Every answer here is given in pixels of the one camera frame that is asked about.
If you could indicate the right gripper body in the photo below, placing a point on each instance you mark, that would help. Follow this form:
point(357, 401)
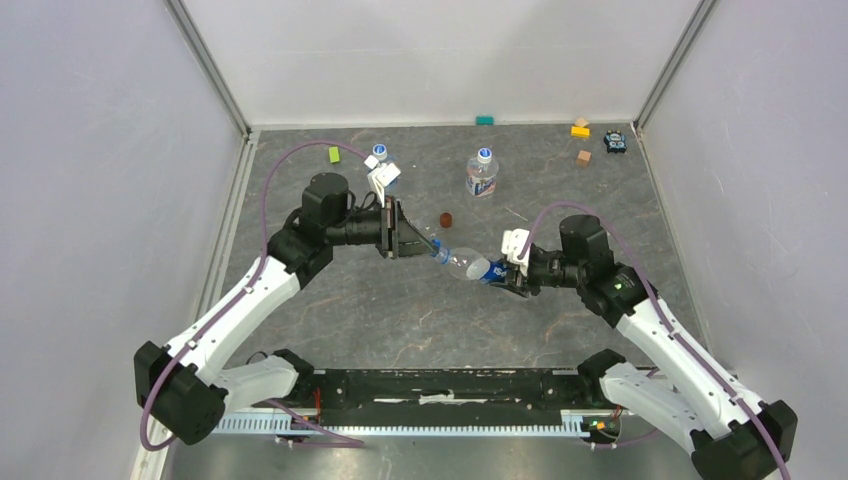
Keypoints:
point(545, 270)

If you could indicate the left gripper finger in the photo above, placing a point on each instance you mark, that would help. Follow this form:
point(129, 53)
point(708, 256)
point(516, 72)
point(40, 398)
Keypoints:
point(408, 232)
point(413, 249)

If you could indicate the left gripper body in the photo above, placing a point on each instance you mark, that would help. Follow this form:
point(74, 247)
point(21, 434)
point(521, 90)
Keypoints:
point(389, 228)

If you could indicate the Pepsi label clear bottle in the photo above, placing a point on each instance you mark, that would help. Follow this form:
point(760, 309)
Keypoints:
point(470, 265)

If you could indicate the white blue Pocari cap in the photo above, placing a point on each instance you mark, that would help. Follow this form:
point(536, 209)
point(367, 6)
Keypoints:
point(379, 151)

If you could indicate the red label clear bottle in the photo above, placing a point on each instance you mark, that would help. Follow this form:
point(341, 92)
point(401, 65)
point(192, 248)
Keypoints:
point(481, 179)

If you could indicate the white blue bottle cap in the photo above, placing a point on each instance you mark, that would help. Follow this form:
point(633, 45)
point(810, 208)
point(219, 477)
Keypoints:
point(484, 156)

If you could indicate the blue label Pocari bottle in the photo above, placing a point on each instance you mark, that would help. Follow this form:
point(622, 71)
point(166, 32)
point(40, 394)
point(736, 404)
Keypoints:
point(391, 186)

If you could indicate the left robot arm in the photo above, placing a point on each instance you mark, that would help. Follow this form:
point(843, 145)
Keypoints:
point(185, 385)

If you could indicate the brown cylinder block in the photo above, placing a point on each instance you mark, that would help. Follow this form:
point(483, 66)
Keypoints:
point(446, 220)

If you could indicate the tan cube block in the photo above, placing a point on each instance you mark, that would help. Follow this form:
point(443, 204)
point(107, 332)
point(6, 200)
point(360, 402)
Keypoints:
point(583, 158)

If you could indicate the yellow block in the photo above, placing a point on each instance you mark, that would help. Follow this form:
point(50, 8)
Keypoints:
point(580, 132)

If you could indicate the black blue toy car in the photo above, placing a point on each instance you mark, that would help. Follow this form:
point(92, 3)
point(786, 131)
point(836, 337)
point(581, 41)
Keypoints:
point(615, 142)

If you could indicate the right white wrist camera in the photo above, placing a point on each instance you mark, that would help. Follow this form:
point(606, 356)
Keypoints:
point(515, 250)

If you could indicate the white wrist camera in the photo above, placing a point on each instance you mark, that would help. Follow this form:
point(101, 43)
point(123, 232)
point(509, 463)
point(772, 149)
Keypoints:
point(515, 250)
point(379, 176)

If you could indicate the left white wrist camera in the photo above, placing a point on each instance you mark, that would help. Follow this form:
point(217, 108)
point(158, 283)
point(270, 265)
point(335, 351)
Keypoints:
point(379, 176)

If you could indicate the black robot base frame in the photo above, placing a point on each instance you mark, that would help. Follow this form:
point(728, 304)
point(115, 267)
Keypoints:
point(465, 397)

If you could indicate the white slotted cable duct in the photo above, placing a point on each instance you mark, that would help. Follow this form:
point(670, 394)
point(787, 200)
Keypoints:
point(265, 421)

